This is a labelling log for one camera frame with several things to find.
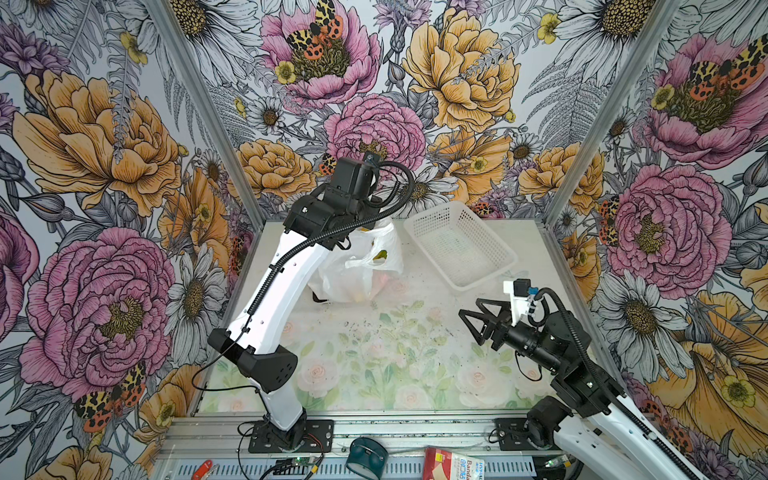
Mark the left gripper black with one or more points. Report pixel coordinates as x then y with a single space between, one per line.
374 205

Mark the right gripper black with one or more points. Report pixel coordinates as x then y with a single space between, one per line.
501 328

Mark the white plastic bag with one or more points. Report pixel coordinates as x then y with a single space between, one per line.
351 276

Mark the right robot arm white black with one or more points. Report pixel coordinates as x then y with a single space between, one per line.
589 415

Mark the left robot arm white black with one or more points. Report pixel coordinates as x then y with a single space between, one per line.
314 225

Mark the white perforated plastic basket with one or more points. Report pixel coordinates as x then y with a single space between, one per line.
462 247

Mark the red white cardboard box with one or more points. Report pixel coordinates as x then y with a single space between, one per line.
440 464

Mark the green tape roll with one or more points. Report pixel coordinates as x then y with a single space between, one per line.
367 458

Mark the green circuit board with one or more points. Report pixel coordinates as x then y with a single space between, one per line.
297 463

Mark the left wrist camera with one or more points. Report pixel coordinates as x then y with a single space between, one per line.
372 159

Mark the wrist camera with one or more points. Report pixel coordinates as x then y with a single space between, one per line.
520 292
372 159

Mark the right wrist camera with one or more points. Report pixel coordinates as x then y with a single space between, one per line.
520 292

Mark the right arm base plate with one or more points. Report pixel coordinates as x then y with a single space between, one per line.
512 434

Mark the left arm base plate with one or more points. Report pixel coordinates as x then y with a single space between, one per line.
307 436

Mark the aluminium corner post left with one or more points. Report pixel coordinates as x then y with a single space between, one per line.
184 64

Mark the aluminium corner post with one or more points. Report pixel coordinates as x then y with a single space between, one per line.
184 64
659 20

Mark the aluminium corner post right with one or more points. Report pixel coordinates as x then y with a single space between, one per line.
659 20

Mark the aluminium front rail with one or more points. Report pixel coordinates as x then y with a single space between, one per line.
224 440

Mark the red handled tool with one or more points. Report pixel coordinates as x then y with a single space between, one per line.
203 471

